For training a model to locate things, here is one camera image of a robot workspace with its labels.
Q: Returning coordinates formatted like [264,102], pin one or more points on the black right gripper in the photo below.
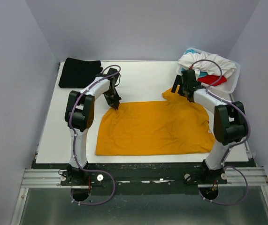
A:
[178,81]

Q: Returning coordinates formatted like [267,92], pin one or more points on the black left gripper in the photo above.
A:
[114,102]

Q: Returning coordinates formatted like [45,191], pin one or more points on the yellow t shirt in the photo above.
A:
[168,127]

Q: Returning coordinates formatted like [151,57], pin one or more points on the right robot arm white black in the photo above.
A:
[230,127]

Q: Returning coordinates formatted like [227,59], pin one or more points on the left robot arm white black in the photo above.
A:
[79,115]

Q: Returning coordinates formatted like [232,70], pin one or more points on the light blue t shirt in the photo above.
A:
[190,56]

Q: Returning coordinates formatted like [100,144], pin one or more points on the red t shirt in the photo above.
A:
[209,79]

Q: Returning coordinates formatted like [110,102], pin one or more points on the white crumpled t shirt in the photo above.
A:
[228,68]

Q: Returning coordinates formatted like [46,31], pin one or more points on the folded black t shirt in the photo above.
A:
[78,73]

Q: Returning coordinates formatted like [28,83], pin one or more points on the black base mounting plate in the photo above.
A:
[136,178]

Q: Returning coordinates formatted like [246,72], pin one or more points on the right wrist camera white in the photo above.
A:
[196,70]

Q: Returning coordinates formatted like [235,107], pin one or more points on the aluminium frame rail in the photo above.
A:
[44,178]

